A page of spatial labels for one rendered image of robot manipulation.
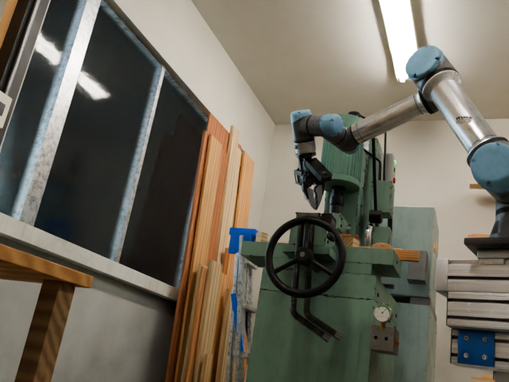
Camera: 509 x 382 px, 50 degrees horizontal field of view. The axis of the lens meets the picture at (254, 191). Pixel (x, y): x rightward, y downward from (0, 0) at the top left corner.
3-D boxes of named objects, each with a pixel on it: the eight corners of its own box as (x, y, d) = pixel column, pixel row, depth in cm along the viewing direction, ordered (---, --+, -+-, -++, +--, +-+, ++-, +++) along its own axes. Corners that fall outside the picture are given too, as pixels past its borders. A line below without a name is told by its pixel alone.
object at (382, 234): (366, 252, 230) (368, 225, 234) (369, 257, 236) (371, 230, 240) (388, 254, 227) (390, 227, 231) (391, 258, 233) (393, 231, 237)
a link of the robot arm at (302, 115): (303, 111, 187) (284, 113, 193) (307, 142, 190) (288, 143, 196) (316, 108, 193) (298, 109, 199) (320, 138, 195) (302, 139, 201)
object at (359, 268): (267, 267, 210) (269, 256, 211) (284, 278, 228) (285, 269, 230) (371, 274, 194) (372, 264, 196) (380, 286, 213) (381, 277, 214)
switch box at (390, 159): (377, 184, 252) (380, 152, 258) (381, 192, 261) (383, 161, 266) (391, 184, 250) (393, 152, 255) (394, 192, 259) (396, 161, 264)
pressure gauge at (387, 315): (371, 327, 182) (373, 302, 184) (373, 328, 185) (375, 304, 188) (390, 329, 179) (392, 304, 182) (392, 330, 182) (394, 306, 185)
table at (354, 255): (229, 248, 208) (232, 233, 210) (257, 267, 235) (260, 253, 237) (390, 258, 185) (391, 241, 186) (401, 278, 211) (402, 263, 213)
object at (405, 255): (285, 252, 227) (286, 242, 228) (286, 253, 228) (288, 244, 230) (418, 261, 206) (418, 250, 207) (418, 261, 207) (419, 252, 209)
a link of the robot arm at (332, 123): (351, 123, 189) (326, 124, 197) (334, 108, 182) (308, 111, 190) (346, 143, 188) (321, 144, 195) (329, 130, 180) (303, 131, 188)
